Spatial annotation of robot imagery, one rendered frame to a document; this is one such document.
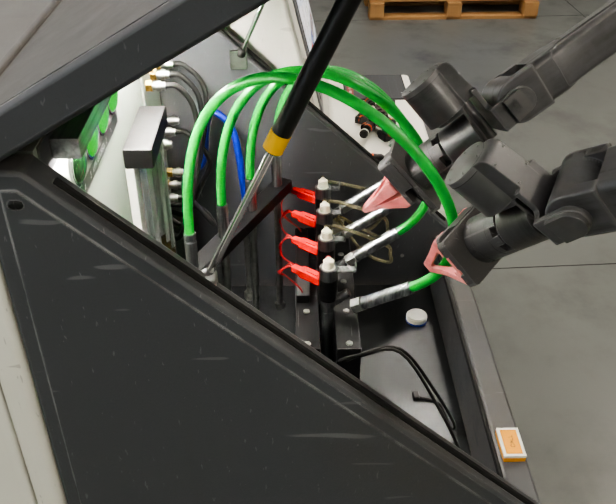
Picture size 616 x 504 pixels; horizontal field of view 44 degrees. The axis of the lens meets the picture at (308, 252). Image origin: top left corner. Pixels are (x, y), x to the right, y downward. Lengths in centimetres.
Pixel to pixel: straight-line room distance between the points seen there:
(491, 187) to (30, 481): 61
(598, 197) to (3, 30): 62
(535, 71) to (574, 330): 194
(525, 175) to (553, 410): 179
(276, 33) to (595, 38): 54
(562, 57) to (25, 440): 77
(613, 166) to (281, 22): 72
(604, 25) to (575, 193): 34
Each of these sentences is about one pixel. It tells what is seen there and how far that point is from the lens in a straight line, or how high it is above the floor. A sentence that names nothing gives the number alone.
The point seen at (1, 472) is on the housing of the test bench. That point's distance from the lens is 96.
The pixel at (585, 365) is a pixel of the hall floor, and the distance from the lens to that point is 275.
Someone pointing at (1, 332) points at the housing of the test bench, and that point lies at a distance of 81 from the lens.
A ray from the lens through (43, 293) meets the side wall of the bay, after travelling 77.
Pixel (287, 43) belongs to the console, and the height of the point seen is 131.
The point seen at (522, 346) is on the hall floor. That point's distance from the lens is 276.
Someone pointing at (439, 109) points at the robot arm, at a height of 137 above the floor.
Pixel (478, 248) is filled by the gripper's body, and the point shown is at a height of 127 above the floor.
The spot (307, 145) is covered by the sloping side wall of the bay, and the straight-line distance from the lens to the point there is 139.
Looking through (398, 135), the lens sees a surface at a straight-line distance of 91.
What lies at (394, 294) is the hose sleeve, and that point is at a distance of 102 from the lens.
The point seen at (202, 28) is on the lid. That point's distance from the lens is 59.
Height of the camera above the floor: 176
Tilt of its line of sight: 35 degrees down
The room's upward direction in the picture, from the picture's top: straight up
